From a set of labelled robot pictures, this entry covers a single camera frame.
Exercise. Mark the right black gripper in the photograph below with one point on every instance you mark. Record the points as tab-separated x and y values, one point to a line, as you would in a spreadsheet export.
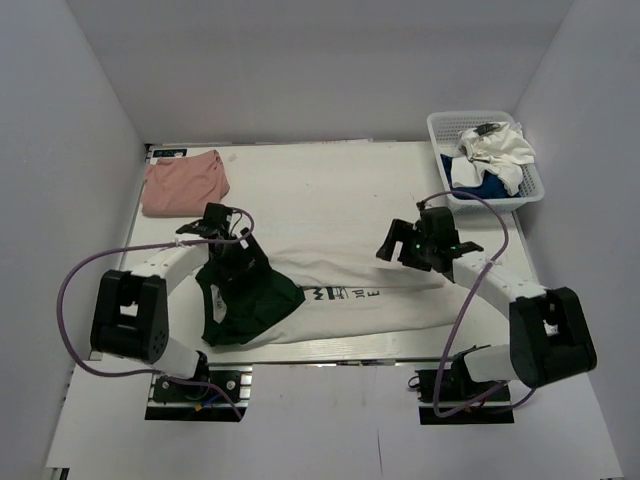
403	231

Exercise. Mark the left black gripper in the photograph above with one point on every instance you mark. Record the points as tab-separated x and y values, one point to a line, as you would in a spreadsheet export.
249	257

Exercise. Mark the white and green t shirt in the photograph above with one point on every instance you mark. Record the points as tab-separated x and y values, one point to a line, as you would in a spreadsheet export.
322	294

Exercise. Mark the blue t shirt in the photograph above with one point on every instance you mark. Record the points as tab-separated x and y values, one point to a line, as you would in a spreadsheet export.
462	176

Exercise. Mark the plain white t shirt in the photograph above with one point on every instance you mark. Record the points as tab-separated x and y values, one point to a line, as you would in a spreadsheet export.
499	148

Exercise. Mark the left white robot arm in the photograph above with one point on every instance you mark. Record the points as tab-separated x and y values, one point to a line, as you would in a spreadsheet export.
131	318

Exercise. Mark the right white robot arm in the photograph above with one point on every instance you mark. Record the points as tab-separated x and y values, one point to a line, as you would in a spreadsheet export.
549	339

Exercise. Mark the folded pink t shirt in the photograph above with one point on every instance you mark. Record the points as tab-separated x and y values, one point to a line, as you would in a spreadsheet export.
182	187

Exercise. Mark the white plastic basket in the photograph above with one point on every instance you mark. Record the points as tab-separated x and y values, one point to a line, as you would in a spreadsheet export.
444	129

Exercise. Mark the black label sticker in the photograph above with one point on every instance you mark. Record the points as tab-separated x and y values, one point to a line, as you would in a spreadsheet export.
170	153

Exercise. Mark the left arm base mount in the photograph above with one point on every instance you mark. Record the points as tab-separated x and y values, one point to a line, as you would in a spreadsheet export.
171	401

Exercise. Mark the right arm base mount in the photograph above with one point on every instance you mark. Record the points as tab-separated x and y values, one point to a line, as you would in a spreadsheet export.
489	410

